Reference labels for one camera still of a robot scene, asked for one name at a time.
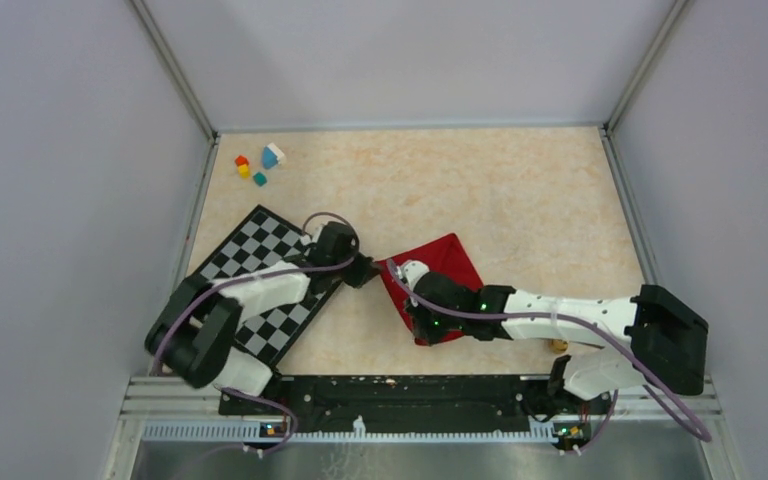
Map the blue white block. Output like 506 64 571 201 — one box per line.
261 142 286 170

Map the teal small cube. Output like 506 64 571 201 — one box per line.
252 172 268 187

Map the aluminium frame right post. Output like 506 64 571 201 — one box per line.
603 0 694 137

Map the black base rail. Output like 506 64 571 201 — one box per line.
218 374 610 434

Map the white toothed cable tray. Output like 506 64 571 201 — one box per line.
142 420 558 444

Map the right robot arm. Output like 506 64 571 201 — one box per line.
395 261 709 412

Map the aluminium frame post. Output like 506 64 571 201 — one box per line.
126 0 217 142
603 0 694 137

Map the red cloth napkin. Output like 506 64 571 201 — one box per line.
377 233 484 331

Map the black white checkerboard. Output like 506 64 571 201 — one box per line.
181 203 346 366

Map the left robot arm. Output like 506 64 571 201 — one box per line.
144 221 382 414

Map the aluminium frame left post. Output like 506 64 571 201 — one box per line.
126 0 217 142

